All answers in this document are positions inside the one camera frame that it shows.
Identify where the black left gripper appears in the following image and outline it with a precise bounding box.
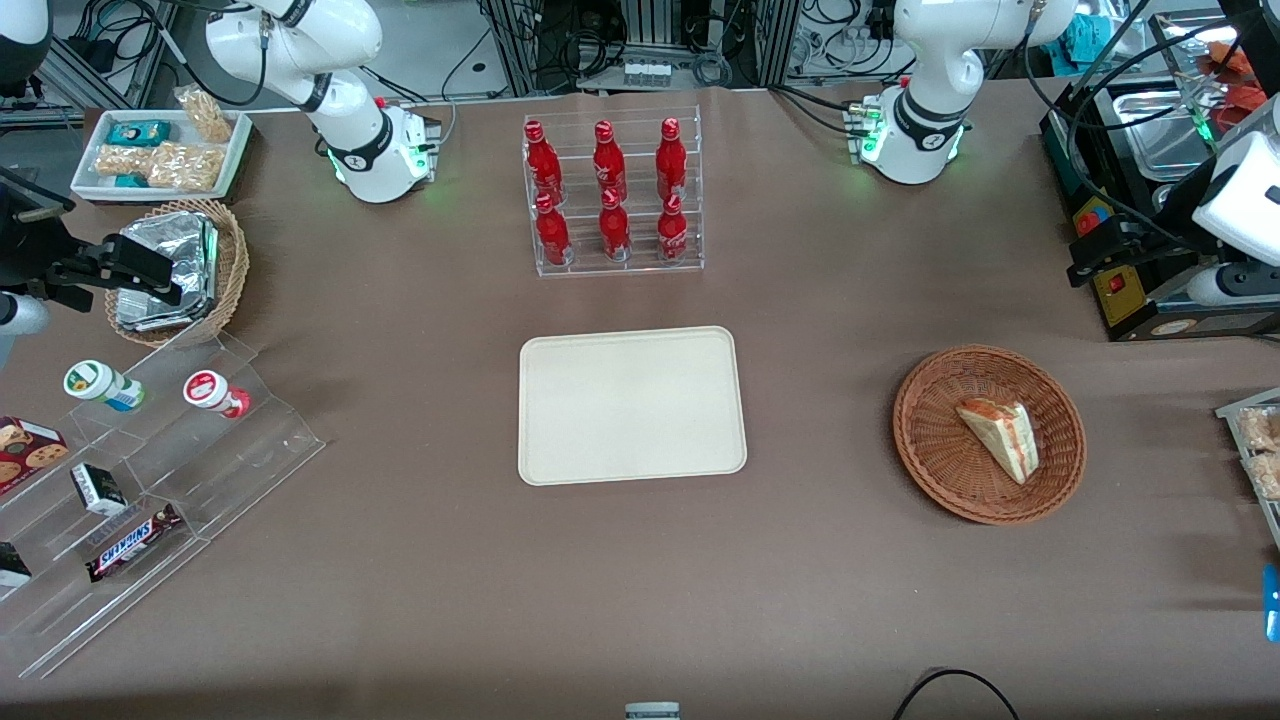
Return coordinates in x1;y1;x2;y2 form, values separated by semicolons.
1066;214;1203;290

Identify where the triangle sandwich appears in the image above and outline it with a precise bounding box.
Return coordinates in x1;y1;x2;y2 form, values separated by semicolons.
955;398;1041;486

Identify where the tan wicker basket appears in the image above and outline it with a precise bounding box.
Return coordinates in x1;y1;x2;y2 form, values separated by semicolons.
105;198;250;349

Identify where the white rectangular snack tray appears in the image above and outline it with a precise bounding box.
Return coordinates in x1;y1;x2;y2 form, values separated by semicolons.
70;108;253;205

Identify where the white tray with snacks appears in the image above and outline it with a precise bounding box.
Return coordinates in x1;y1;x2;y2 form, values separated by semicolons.
1215;387;1280;553

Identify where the round brown wicker basket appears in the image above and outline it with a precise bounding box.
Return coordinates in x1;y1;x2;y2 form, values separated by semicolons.
893;345;1088;526

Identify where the beige rectangular tray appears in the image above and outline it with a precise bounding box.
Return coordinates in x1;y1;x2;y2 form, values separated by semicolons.
517;326;749;487

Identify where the silver foil wrapped pack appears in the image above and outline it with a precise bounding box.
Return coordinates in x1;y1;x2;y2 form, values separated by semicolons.
118;211;220;301
114;288;209;334

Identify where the black food warmer machine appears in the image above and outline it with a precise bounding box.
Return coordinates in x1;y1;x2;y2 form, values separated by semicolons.
1039;10;1280;344

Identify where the green cap yogurt bottle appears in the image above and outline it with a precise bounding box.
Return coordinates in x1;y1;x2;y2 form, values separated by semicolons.
63;360;146;413

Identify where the red cap yogurt bottle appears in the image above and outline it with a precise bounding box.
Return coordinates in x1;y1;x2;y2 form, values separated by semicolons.
183;370;252;420

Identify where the teal snack box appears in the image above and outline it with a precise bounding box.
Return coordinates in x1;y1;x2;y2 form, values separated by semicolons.
105;120;172;149

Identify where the steel warmer pan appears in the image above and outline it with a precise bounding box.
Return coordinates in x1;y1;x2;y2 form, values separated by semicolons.
1110;89;1218;183

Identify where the red cookie box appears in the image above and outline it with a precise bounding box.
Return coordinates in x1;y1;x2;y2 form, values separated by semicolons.
0;415;70;497

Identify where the clear acrylic stepped shelf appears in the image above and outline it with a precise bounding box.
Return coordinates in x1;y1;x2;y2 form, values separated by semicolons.
0;330;327;681

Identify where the small black white box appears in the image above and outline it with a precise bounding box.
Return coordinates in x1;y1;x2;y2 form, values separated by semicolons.
70;462;129;518

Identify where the teal cloth package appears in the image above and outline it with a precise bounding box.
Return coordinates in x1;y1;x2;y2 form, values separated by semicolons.
1063;12;1143;63

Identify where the orange fried food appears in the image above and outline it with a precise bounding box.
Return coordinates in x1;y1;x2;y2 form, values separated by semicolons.
1198;40;1280;141

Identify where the Snickers chocolate bar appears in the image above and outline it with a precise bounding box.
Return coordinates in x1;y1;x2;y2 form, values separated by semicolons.
85;503;185;584

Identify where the red cola bottle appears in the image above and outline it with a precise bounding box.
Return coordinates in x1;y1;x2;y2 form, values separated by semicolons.
525;120;563;204
655;117;690;201
656;193;690;265
592;120;628;204
598;188;633;263
534;192;573;267

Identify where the clear acrylic bottle rack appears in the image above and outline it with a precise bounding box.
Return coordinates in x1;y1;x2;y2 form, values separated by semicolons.
522;105;704;279

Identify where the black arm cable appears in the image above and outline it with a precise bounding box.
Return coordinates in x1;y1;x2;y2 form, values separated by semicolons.
1022;0;1216;251

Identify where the black floor cable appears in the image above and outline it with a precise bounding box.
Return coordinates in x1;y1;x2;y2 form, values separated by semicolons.
892;667;1020;720

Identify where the aluminium frame rack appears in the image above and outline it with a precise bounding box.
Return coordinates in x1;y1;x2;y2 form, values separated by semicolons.
478;0;803;98

